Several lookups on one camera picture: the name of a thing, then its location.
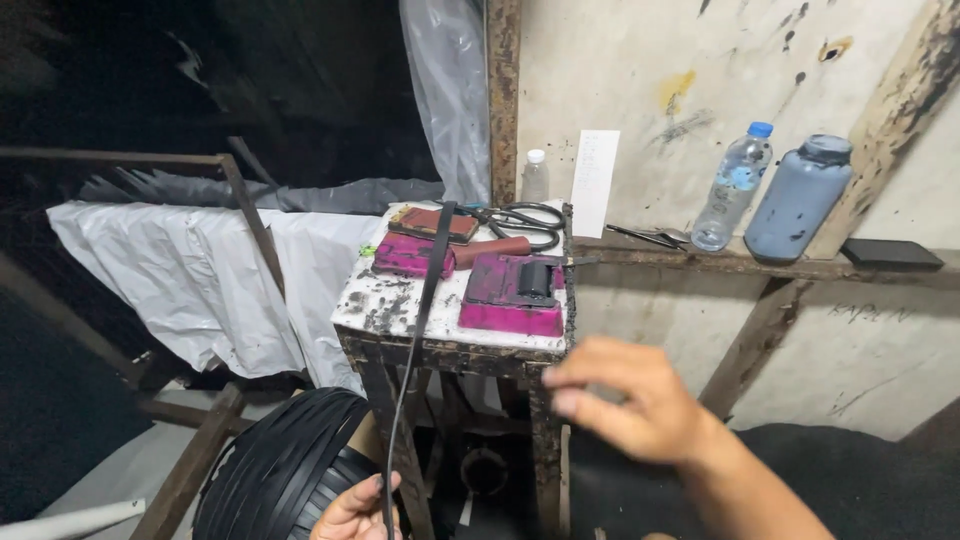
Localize person's left hand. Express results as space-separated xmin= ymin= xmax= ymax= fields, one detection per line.
xmin=309 ymin=472 xmax=404 ymax=540

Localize large blue-grey plastic jar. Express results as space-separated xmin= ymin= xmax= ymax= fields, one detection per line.
xmin=744 ymin=134 xmax=855 ymax=264

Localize person's right hand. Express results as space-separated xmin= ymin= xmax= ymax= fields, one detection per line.
xmin=541 ymin=335 xmax=711 ymax=468

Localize roll of black strap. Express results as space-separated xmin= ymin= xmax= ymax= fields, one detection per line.
xmin=192 ymin=387 xmax=385 ymax=540

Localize rusty metal post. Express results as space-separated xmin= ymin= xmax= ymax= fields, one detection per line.
xmin=485 ymin=0 xmax=522 ymax=207

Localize white plastic sheet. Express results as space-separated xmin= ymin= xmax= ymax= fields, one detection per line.
xmin=46 ymin=200 xmax=385 ymax=395

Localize stained wooden shelf rail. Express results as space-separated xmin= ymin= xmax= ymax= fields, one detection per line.
xmin=573 ymin=236 xmax=960 ymax=421

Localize brown flat case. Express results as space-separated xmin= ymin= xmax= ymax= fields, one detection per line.
xmin=387 ymin=204 xmax=480 ymax=246

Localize brown cylindrical handle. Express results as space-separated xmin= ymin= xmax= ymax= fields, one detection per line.
xmin=451 ymin=236 xmax=533 ymax=271

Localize black scissors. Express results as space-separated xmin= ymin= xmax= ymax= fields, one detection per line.
xmin=456 ymin=201 xmax=567 ymax=253

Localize pink ink tray with roller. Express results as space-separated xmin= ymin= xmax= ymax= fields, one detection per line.
xmin=458 ymin=252 xmax=567 ymax=339

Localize white pipe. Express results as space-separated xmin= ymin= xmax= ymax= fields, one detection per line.
xmin=0 ymin=498 xmax=147 ymax=540

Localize dark round can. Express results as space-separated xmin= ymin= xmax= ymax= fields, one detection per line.
xmin=459 ymin=447 xmax=511 ymax=498

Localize pink stained small box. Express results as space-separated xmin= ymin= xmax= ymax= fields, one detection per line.
xmin=372 ymin=231 xmax=457 ymax=280

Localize black thin tool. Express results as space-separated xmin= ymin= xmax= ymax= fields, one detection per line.
xmin=605 ymin=223 xmax=682 ymax=250

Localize black flat block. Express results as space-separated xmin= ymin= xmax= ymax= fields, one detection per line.
xmin=840 ymin=238 xmax=946 ymax=272

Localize clear water bottle blue cap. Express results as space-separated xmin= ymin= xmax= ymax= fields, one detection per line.
xmin=690 ymin=121 xmax=774 ymax=252

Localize white paper slip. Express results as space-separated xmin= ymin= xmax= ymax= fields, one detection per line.
xmin=570 ymin=129 xmax=622 ymax=240

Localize clear plastic sheet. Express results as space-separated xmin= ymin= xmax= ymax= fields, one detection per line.
xmin=398 ymin=0 xmax=492 ymax=205

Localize black plastic strap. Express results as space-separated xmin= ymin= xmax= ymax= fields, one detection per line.
xmin=379 ymin=200 xmax=459 ymax=540

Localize rusty metal frame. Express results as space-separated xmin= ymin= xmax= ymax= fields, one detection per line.
xmin=0 ymin=146 xmax=288 ymax=540

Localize small stained wooden table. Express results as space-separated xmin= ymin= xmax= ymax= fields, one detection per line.
xmin=330 ymin=199 xmax=578 ymax=540

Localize small clear bottle white cap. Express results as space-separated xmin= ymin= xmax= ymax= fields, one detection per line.
xmin=521 ymin=148 xmax=551 ymax=204

